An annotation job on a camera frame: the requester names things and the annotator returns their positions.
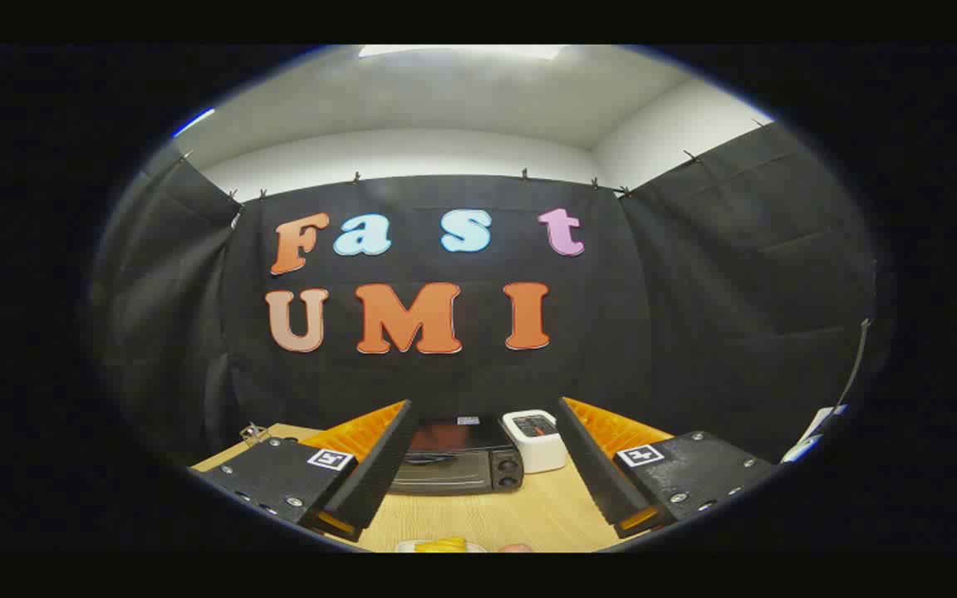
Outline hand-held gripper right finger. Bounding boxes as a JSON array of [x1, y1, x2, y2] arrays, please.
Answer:
[[557, 396, 778, 539]]

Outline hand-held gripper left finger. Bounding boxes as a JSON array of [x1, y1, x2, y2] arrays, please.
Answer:
[[196, 399, 415, 542]]

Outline black toaster oven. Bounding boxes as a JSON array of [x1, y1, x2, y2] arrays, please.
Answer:
[[387, 415, 525, 498]]

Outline white box appliance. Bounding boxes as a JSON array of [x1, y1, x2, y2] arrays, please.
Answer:
[[501, 409, 568, 474]]

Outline white oval plate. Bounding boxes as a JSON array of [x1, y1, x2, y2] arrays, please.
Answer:
[[395, 540, 488, 554]]

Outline white plastic object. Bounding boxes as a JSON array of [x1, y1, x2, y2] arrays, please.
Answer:
[[780, 405, 838, 464]]

